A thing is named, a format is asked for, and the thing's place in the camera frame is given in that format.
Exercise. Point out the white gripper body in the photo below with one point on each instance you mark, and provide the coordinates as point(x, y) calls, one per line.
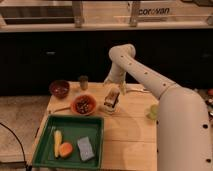
point(112, 98)

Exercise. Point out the paper cup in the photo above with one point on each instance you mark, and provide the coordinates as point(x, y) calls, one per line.
point(83, 81)

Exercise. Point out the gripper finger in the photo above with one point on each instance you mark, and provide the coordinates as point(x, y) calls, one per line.
point(114, 110)
point(107, 109)

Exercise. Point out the wooden shelf rail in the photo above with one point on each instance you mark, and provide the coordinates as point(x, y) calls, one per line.
point(80, 15)

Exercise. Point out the orange round toy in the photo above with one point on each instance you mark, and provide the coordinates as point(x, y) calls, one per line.
point(65, 149)

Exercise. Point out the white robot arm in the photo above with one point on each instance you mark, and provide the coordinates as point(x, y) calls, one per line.
point(183, 127)

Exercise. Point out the orange bowl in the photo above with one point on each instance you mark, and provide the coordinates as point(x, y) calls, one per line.
point(83, 105)

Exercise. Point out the dark red bowl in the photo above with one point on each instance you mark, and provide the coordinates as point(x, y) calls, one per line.
point(59, 88)

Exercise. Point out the grey blue eraser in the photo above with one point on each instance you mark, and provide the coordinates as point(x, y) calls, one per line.
point(85, 149)

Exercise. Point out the green plastic tray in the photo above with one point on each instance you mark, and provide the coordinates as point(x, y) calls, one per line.
point(73, 128)

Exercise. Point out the green toy fruit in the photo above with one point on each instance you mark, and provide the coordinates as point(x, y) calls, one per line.
point(152, 112)

